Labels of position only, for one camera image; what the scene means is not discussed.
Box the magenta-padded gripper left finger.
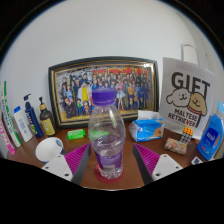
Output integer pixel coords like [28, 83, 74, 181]
[40, 143, 92, 185]

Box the white bottle with blue cap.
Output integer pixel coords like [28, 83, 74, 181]
[13, 105, 34, 143]

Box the green and white tube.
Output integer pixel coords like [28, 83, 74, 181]
[0, 80, 23, 148]

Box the clear purple-capped water bottle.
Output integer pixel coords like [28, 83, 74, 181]
[87, 87, 127, 181]

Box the dark yellow-labelled pump bottle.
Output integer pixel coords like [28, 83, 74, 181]
[38, 96, 57, 137]

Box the pink and white tube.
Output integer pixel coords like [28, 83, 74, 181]
[0, 113, 16, 156]

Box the small orange puzzle cube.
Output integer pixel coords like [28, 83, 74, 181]
[179, 126, 194, 145]

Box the framed group picture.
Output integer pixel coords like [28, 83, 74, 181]
[47, 56, 160, 130]

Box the blue patterned ceramic mug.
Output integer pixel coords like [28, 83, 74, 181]
[34, 136, 66, 164]

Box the white printed paper gift bag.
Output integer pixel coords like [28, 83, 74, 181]
[158, 43, 216, 139]

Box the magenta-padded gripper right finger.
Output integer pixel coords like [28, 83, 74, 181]
[132, 143, 184, 186]

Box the dark blue pump bottle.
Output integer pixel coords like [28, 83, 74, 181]
[23, 93, 44, 139]

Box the blue tissue pack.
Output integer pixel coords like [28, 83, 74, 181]
[128, 109, 165, 143]

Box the white remote control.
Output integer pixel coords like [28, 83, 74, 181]
[190, 155, 204, 166]

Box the small patterned snack pack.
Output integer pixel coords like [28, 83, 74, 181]
[163, 137, 188, 156]

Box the small green packet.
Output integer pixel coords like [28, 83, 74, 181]
[66, 128, 87, 141]

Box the blue detergent bottle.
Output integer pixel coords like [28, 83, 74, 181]
[196, 100, 224, 162]

